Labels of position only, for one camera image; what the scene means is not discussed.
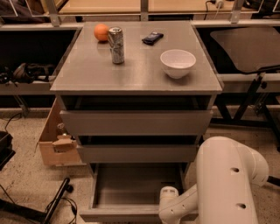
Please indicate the grey bottom drawer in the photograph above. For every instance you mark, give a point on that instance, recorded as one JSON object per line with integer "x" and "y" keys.
{"x": 129, "y": 193}

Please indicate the grey drawer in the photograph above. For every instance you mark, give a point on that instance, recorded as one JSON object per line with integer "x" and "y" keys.
{"x": 136, "y": 123}
{"x": 170, "y": 153}
{"x": 129, "y": 193}

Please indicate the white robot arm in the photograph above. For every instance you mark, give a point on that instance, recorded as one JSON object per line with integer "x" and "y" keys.
{"x": 225, "y": 172}

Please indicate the grey middle drawer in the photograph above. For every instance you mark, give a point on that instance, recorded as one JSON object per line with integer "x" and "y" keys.
{"x": 170, "y": 153}

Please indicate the grey drawer cabinet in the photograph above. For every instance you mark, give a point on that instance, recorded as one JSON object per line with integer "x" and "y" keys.
{"x": 90, "y": 81}

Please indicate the grey top drawer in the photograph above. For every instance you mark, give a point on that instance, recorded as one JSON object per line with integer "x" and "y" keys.
{"x": 136, "y": 123}

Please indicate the cardboard box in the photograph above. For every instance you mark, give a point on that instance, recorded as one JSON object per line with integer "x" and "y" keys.
{"x": 55, "y": 145}

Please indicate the white bowl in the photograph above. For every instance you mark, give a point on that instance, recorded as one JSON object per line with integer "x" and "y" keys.
{"x": 177, "y": 63}

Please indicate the black box at left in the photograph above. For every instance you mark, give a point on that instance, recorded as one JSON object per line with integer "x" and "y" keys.
{"x": 6, "y": 151}

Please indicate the black office chair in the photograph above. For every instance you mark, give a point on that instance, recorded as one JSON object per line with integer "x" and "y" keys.
{"x": 252, "y": 50}

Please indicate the silver drink can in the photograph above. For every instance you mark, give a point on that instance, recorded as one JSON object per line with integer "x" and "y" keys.
{"x": 115, "y": 39}

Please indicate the orange fruit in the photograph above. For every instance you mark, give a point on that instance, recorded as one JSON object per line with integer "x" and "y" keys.
{"x": 101, "y": 32}

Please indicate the black headphones on shelf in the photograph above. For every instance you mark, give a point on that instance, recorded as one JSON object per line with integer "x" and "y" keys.
{"x": 27, "y": 73}

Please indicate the wooden desk top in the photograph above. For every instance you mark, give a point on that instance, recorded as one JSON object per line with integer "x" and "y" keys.
{"x": 77, "y": 7}

